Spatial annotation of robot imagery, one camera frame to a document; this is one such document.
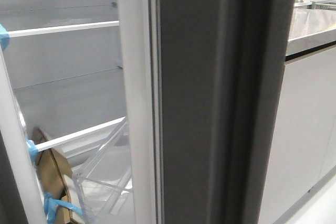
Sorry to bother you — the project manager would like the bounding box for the dark grey fridge door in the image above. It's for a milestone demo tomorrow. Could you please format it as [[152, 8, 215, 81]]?
[[118, 0, 293, 223]]

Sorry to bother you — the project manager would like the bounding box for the clear plastic fridge drawer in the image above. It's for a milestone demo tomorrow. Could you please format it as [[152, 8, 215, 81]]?
[[73, 119, 135, 223]]

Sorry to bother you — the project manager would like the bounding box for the white fridge interior body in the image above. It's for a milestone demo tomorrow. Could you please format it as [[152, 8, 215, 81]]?
[[0, 0, 137, 224]]

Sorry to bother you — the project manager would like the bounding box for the upper white fridge shelf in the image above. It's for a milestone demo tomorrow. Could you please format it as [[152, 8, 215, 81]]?
[[1, 20, 119, 38]]

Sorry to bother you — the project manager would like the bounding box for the white fridge shelf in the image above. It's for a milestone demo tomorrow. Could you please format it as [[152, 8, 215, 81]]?
[[1, 20, 119, 38], [35, 116, 125, 152]]

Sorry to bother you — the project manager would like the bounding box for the lower white fridge shelf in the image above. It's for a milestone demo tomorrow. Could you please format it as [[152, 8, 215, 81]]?
[[35, 116, 125, 152]]

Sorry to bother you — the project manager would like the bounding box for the white cabinet door left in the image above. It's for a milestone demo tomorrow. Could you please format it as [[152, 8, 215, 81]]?
[[259, 48, 335, 223]]

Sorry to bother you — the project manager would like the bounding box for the brown cardboard piece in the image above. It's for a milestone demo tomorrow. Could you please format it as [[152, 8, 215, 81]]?
[[30, 127, 86, 223]]

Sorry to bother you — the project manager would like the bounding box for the blue tape middle strip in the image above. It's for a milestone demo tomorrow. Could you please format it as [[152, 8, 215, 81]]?
[[26, 139, 39, 162]]

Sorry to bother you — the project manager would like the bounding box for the blue tape strip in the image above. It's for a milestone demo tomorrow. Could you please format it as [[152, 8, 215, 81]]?
[[44, 192, 83, 223], [0, 24, 10, 51], [26, 139, 39, 162]]

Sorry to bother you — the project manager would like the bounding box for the grey kitchen countertop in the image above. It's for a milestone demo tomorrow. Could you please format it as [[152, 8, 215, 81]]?
[[286, 5, 335, 56]]

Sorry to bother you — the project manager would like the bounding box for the blue tape lower strip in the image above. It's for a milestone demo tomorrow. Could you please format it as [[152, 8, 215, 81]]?
[[44, 192, 83, 223]]

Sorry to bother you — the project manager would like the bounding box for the blue tape upper strip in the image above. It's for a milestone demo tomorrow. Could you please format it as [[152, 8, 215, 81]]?
[[0, 24, 10, 51]]

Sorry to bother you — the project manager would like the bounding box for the metal sink rack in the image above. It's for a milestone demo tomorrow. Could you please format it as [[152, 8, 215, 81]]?
[[311, 0, 335, 11]]

